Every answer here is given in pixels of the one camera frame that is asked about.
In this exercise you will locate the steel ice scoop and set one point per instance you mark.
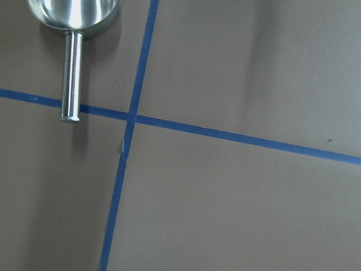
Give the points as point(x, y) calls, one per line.
point(77, 21)

